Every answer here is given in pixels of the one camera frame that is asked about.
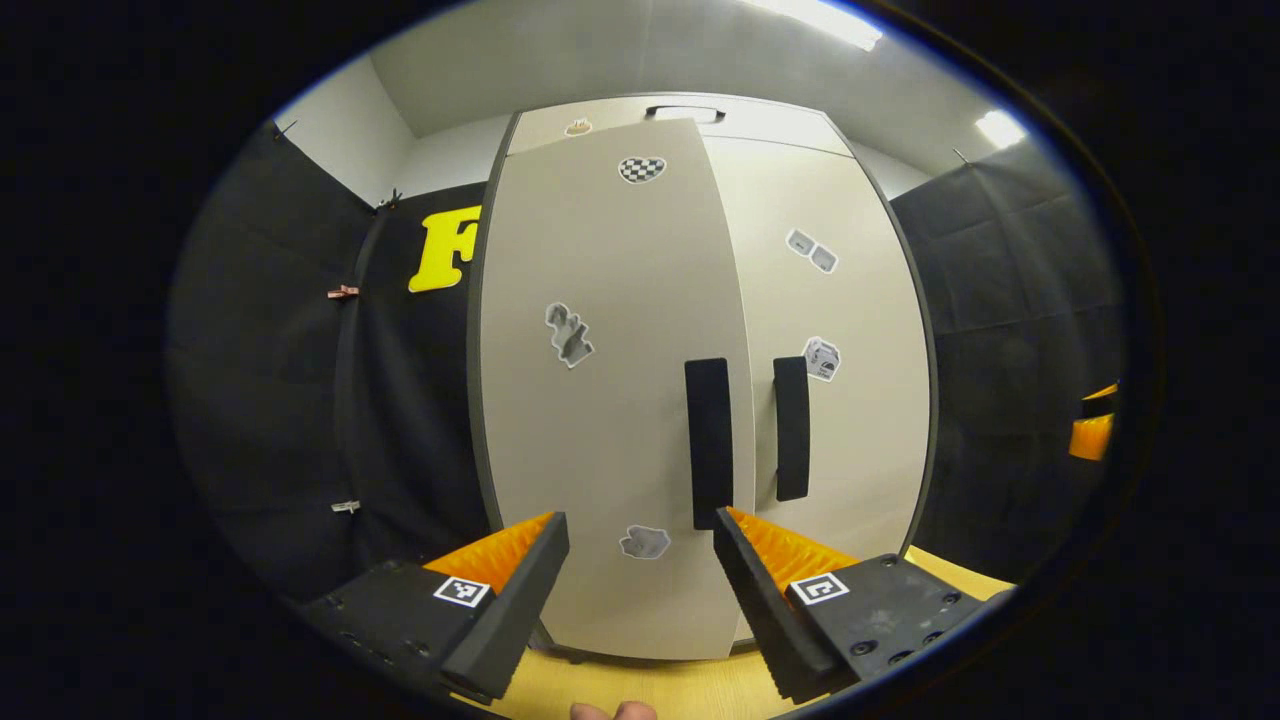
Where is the white and grey cabinet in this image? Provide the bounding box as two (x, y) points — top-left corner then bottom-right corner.
(465, 92), (941, 666)

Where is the long ceiling light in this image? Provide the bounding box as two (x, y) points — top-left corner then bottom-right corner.
(740, 0), (883, 51)

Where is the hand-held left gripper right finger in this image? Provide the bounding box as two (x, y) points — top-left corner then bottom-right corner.
(713, 505), (993, 706)

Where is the small ceiling light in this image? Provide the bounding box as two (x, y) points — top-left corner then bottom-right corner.
(975, 109), (1028, 150)

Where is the black backdrop cloth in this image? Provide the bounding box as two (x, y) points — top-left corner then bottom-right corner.
(165, 120), (1126, 601)

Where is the white cabinet door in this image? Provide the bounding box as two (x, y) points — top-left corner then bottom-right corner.
(480, 118), (757, 661)
(700, 135), (932, 643)

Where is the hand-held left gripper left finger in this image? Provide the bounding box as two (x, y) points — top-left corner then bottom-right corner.
(298, 510), (571, 705)

